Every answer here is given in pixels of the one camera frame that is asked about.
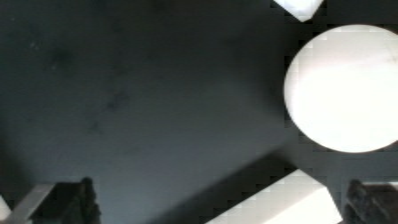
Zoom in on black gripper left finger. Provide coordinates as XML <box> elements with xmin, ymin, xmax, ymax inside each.
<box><xmin>0</xmin><ymin>177</ymin><xmax>104</xmax><ymax>224</ymax></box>

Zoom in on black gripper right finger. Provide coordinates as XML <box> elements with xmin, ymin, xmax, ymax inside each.
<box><xmin>344</xmin><ymin>179</ymin><xmax>398</xmax><ymax>224</ymax></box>

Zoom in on white marker sheet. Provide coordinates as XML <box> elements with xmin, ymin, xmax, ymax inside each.
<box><xmin>272</xmin><ymin>0</ymin><xmax>324</xmax><ymax>22</ymax></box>

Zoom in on white lamp bulb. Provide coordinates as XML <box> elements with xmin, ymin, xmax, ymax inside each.
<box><xmin>285</xmin><ymin>24</ymin><xmax>398</xmax><ymax>153</ymax></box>

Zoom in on white lamp base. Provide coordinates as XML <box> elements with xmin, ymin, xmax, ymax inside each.
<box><xmin>205</xmin><ymin>169</ymin><xmax>344</xmax><ymax>224</ymax></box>

